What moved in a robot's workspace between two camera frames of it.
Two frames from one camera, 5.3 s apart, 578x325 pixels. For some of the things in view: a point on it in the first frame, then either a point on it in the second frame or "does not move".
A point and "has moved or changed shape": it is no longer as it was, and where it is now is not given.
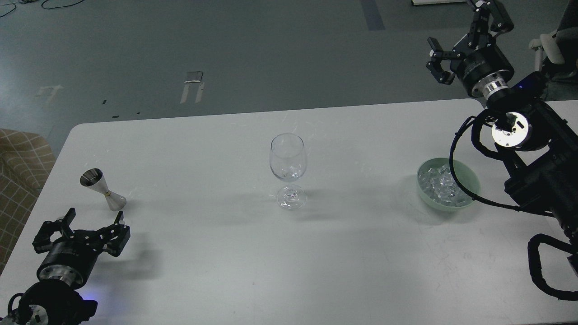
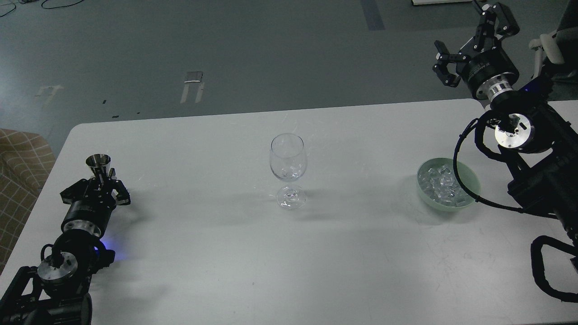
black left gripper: (72, 258) -> (92, 212)
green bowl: (438, 188) does not move
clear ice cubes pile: (440, 185) does not move
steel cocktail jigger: (94, 178) has moved or changed shape
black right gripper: (484, 71) does not move
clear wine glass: (288, 159) does not move
